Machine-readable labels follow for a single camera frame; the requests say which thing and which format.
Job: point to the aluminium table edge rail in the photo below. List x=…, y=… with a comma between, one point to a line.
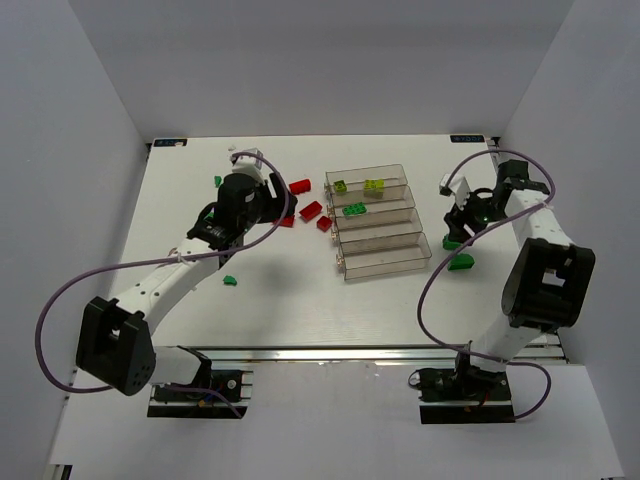
x=328, y=353

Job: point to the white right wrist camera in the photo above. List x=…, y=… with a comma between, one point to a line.
x=456, y=186

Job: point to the red small square lego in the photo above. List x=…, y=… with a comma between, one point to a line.
x=324, y=223

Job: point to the clear bin nearest front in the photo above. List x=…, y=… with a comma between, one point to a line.
x=383, y=256

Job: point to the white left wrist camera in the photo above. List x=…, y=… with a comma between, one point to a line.
x=249, y=160

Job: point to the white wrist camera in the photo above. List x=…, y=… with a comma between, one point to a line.
x=456, y=186
x=249, y=160

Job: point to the green eight-stud lego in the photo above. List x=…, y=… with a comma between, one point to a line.
x=355, y=209

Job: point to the red lego brick left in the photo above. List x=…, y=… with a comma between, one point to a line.
x=286, y=222

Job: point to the blue label sticker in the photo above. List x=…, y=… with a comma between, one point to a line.
x=466, y=138
x=170, y=142

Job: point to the red lego brick far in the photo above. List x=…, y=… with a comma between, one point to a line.
x=300, y=186

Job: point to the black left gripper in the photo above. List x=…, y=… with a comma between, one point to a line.
x=278, y=201

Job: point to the green lego with slope right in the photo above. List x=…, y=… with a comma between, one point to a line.
x=462, y=261

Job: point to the blue label sticker right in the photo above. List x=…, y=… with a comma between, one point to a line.
x=466, y=138

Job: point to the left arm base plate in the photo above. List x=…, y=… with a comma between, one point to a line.
x=226, y=397

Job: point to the red long lego brick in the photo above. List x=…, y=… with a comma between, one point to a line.
x=311, y=211

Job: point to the lime green square lego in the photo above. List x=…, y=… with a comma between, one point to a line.
x=340, y=186

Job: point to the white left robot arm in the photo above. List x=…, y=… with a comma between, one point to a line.
x=115, y=342

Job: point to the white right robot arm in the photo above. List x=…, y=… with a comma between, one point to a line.
x=547, y=285

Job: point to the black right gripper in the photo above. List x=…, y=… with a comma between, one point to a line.
x=456, y=223

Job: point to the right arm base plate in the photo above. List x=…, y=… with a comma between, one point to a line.
x=446, y=399

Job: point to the lime green long lego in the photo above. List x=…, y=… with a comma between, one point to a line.
x=374, y=188

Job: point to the small green lego front left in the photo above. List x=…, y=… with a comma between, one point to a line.
x=230, y=281

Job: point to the blue label sticker left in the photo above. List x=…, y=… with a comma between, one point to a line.
x=170, y=142

